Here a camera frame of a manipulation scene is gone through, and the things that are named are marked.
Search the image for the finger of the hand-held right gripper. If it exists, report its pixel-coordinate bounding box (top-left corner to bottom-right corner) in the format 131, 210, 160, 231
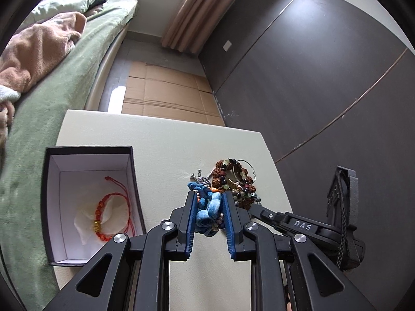
249, 205, 339, 244

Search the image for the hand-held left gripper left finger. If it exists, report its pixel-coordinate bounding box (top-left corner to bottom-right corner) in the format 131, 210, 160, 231
42, 191, 198, 311

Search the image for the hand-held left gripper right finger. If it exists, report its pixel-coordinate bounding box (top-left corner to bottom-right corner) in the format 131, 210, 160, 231
222, 191, 377, 311

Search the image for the blue fabric flower bracelet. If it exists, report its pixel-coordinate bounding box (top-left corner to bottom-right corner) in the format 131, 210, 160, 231
186, 181, 228, 238

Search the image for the brown seed bead bracelet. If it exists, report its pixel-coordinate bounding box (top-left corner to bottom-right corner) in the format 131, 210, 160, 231
211, 159, 257, 210

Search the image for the black box with white interior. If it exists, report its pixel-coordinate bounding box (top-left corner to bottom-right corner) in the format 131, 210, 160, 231
41, 146, 147, 267

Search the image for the small silver pendant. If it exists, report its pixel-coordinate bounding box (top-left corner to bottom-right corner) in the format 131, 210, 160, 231
190, 168, 212, 186

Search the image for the thin silver bangle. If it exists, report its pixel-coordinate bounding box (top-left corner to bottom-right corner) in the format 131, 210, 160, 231
236, 159, 260, 182

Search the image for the white tissue paper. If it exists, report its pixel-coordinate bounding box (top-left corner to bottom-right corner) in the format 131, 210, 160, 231
73, 197, 132, 246

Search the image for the flattened cardboard sheet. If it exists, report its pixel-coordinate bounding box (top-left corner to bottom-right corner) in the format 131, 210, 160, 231
121, 60, 226, 127

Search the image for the bed with green sheet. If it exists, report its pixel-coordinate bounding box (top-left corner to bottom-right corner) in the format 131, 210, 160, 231
0, 0, 139, 311

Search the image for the pink-brown curtain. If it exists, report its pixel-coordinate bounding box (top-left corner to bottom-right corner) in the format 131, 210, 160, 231
161, 0, 257, 54

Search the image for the pink fleece blanket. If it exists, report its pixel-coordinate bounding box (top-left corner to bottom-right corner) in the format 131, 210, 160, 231
0, 11, 87, 102

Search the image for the floral pillow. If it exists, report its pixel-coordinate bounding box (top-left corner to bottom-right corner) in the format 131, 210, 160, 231
31, 0, 110, 24

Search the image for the dark multicolour bead bracelet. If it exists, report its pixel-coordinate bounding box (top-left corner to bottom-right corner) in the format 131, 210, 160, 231
218, 159, 260, 205

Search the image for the red beaded string bracelet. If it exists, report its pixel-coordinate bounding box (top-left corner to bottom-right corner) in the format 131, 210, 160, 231
94, 176, 135, 243

